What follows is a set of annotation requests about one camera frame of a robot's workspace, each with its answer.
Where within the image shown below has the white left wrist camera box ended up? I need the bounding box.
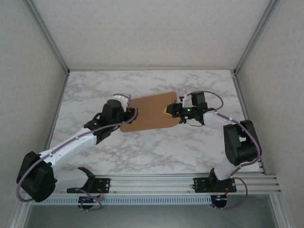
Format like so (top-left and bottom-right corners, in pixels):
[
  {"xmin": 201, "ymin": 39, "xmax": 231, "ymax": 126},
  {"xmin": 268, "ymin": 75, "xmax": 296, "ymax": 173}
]
[{"xmin": 109, "ymin": 94, "xmax": 132, "ymax": 108}]

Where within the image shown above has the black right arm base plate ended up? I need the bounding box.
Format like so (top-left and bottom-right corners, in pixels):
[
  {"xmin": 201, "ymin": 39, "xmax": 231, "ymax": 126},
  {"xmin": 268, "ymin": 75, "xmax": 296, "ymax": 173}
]
[{"xmin": 193, "ymin": 177, "xmax": 238, "ymax": 193}]

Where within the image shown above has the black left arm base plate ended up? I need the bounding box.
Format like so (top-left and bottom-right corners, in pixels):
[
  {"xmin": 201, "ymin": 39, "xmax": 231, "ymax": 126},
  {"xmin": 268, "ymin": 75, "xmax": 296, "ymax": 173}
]
[{"xmin": 67, "ymin": 177, "xmax": 111, "ymax": 193}]

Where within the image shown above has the grey slotted cable duct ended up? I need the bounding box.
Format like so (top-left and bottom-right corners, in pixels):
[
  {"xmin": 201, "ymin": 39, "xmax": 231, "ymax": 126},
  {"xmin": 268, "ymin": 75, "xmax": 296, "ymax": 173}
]
[{"xmin": 42, "ymin": 195, "xmax": 213, "ymax": 205}]

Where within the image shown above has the aluminium table edge rail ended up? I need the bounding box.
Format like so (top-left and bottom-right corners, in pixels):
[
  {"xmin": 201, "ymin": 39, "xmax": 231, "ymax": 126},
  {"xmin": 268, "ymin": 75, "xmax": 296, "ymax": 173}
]
[{"xmin": 68, "ymin": 68, "xmax": 236, "ymax": 72}]

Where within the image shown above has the brown cardboard box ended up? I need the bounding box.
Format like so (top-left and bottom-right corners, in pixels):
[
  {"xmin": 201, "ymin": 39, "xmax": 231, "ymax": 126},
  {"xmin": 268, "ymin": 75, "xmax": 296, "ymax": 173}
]
[{"xmin": 120, "ymin": 92, "xmax": 183, "ymax": 133}]

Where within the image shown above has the short aluminium frame post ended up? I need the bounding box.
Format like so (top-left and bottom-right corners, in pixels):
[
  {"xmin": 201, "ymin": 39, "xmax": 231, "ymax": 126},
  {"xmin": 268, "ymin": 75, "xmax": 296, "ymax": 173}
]
[
  {"xmin": 9, "ymin": 201, "xmax": 30, "ymax": 228},
  {"xmin": 270, "ymin": 194, "xmax": 293, "ymax": 228}
]

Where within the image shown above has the small circuit board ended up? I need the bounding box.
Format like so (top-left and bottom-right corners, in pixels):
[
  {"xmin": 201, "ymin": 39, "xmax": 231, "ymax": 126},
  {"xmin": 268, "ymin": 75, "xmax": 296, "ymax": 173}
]
[
  {"xmin": 212, "ymin": 195, "xmax": 228, "ymax": 208},
  {"xmin": 78, "ymin": 196, "xmax": 100, "ymax": 205}
]

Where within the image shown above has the aluminium mounting rail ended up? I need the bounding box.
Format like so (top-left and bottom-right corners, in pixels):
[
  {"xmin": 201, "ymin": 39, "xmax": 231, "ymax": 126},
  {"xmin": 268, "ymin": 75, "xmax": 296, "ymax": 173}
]
[{"xmin": 54, "ymin": 174, "xmax": 282, "ymax": 196}]

